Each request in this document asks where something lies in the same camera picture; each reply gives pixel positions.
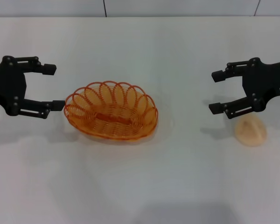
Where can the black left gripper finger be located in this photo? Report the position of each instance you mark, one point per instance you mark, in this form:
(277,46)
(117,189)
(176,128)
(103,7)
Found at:
(35,107)
(47,69)

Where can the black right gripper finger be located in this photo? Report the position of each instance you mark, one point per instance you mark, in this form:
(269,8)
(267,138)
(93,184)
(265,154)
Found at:
(215,108)
(218,75)

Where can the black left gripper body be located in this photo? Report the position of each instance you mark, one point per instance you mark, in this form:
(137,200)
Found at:
(9,84)

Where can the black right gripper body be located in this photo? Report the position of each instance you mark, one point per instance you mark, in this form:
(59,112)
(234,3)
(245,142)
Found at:
(261,81)

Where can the beige bread bun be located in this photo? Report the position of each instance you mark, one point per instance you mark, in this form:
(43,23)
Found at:
(252,135)

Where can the orange woven plastic basket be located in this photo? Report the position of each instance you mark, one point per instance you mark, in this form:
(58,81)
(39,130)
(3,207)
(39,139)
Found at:
(107,127)

